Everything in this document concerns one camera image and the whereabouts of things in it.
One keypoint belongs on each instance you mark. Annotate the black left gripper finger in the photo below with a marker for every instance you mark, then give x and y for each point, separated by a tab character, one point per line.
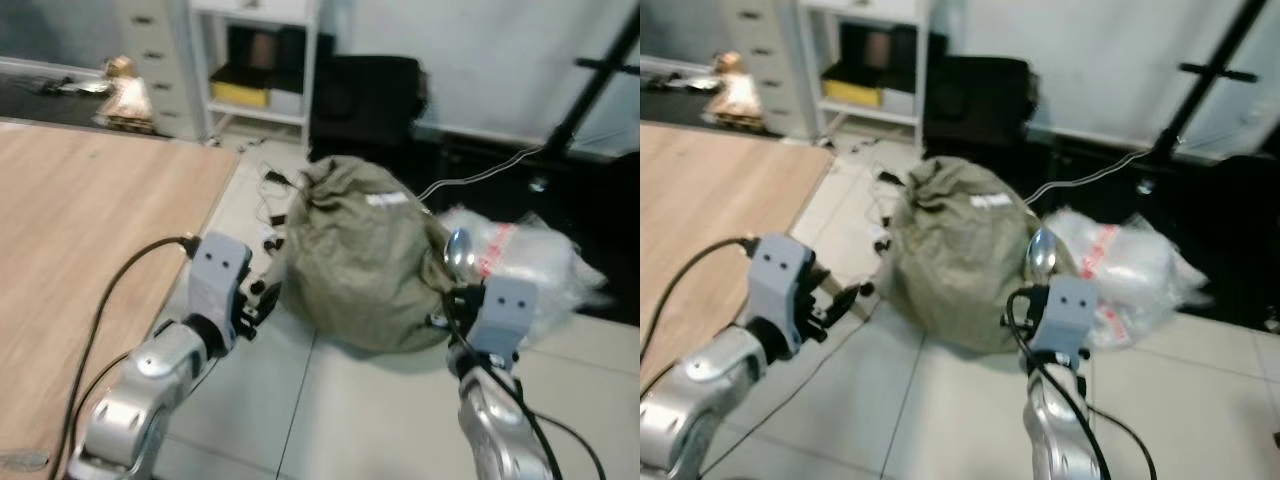
268	298
850	298

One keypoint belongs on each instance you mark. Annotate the metal spoon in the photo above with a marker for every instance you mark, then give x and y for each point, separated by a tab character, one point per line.
460	252
1042	255

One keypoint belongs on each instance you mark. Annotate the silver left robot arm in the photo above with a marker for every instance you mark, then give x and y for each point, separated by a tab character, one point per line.
150	380
700	390

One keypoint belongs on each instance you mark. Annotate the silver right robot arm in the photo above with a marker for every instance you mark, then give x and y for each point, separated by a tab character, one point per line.
495	420
1065	430

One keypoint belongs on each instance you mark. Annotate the green cloth sack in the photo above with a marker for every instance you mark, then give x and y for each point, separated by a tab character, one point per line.
960	260
360	260

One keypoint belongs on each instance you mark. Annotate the clear plastic bag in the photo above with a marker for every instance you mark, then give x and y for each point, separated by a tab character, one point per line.
545	265
1135	265

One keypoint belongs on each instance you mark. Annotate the light wooden table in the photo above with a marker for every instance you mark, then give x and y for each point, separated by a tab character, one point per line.
720	200
80	250

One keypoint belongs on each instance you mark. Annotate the yellow box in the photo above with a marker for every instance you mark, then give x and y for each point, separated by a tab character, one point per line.
850	93
240	95

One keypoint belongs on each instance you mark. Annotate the black bag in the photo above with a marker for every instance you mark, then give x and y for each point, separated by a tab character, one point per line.
975	100
370	100

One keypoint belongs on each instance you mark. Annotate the golden figurine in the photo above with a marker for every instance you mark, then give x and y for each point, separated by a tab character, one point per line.
125	95
735	95

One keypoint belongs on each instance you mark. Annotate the white shelf unit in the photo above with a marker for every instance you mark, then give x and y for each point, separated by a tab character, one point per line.
300	60
908	60

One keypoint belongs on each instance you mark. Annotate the brown jar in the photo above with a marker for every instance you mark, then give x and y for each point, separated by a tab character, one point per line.
262	48
878	48

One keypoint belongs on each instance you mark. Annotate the black tripod stand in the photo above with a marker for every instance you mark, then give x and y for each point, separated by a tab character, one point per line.
1210	75
590	90

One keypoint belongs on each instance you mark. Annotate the white drawer cabinet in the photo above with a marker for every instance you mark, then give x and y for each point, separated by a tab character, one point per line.
770	50
160	50

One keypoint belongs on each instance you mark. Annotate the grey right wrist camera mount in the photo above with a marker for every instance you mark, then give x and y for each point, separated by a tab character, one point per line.
503	315
1065	315

